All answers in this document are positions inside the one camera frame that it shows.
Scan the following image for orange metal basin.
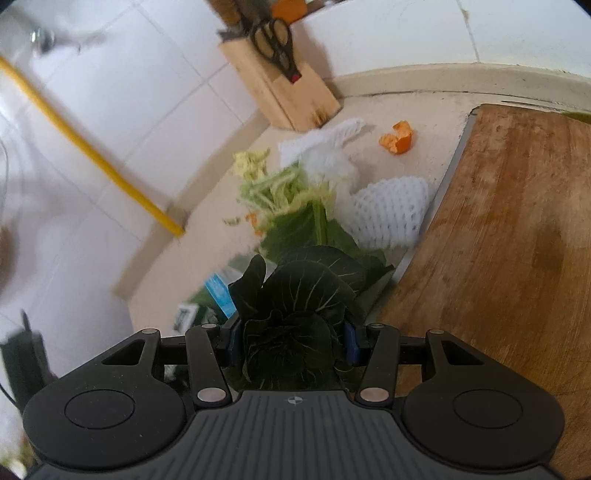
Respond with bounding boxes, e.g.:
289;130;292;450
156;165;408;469
271;0;309;20

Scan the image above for green drink carton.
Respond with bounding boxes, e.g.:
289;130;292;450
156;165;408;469
174;302;222;335

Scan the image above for black kitchen scissors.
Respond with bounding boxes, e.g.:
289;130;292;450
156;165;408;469
249;16;303;85

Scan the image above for blue drink carton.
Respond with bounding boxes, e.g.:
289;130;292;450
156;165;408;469
203;273;238;319

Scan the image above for yellow pipe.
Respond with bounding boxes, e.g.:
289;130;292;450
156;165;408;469
0;54;186;238

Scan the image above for black handled knife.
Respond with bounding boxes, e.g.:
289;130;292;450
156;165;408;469
236;0;274;26

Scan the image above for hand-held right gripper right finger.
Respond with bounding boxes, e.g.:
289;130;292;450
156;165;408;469
342;320;485;408

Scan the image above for wooden cutting board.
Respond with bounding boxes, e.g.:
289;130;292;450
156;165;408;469
365;104;591;480

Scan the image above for wooden knife block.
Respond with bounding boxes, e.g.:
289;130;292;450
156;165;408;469
217;21;342;133

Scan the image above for dark green leafy vegetable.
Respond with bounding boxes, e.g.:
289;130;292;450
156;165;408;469
228;246;368;391

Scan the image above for large green leaf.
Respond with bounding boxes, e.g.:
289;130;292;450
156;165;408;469
261;203;395;319

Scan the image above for napa cabbage leaves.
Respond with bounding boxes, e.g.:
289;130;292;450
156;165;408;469
239;165;335;234

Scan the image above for wooden handled knife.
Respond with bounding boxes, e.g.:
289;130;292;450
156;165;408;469
206;0;243;26

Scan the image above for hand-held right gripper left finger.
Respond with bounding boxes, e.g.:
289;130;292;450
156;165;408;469
102;318;244;409

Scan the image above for metal water valve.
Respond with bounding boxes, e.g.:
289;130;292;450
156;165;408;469
28;25;109;55

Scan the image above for white foam fruit net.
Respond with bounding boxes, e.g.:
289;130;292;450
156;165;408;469
344;176;430;251

